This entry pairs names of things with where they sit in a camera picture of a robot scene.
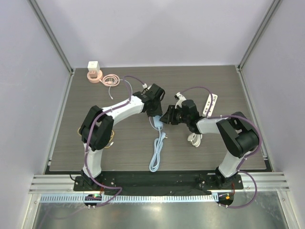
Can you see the white power strip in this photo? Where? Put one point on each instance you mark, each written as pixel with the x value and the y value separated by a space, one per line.
pixel 195 139

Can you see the yellow charger with cable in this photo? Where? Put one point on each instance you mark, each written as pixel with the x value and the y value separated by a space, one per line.
pixel 109 144

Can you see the blue power strip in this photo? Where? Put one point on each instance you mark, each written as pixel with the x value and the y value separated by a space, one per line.
pixel 157 144

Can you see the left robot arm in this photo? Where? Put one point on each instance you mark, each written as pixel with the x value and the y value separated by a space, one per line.
pixel 96 129

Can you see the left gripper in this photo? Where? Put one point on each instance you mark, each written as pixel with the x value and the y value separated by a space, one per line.
pixel 158 112

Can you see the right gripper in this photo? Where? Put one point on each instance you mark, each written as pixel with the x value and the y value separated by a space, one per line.
pixel 172 117

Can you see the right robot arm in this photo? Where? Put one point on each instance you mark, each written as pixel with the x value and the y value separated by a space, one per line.
pixel 240 137

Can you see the white cube adapter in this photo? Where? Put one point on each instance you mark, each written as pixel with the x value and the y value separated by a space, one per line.
pixel 93 67

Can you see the aluminium frame rail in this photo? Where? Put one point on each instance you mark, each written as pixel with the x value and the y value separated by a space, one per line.
pixel 265 181

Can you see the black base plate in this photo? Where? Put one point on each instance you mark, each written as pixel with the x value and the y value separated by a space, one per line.
pixel 145 181

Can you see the pink round socket base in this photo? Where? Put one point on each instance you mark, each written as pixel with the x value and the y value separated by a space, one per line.
pixel 107 80

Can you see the white cable duct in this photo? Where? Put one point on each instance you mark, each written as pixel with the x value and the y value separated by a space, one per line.
pixel 95 198

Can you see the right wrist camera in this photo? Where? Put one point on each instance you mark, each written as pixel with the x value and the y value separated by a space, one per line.
pixel 179 100

